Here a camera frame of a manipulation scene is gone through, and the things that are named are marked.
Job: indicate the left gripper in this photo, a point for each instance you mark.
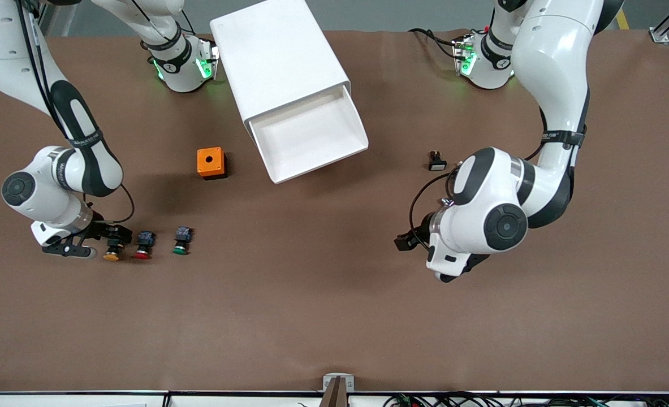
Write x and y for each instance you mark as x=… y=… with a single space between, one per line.
x=421 y=228

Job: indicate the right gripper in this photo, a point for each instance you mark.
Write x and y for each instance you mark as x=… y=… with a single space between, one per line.
x=103 y=230

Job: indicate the yellow push button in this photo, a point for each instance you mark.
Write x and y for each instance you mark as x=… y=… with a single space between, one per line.
x=112 y=257

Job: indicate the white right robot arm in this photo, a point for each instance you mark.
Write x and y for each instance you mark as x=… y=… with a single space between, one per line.
x=6 y=56

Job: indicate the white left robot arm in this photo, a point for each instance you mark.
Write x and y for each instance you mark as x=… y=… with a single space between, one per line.
x=555 y=68

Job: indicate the red push button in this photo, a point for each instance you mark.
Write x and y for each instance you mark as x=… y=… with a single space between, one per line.
x=143 y=247

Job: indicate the green push button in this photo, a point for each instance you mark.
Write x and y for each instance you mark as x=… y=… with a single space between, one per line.
x=181 y=243

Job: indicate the brown table cover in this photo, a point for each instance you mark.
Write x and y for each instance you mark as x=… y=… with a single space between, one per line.
x=334 y=316

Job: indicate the orange box with hole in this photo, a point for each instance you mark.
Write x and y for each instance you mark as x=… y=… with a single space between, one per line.
x=210 y=161

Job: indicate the silver key switch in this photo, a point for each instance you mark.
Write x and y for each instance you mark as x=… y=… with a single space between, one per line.
x=445 y=201

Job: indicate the black switch white face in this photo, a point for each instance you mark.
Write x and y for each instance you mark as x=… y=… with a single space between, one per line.
x=437 y=163

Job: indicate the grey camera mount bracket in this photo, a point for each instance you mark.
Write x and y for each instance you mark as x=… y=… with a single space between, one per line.
x=337 y=387

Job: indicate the white table edge rail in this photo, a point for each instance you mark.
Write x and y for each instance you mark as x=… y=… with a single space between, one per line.
x=57 y=400

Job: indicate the aluminium frame profile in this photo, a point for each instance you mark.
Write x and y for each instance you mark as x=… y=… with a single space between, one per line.
x=659 y=35
x=43 y=14

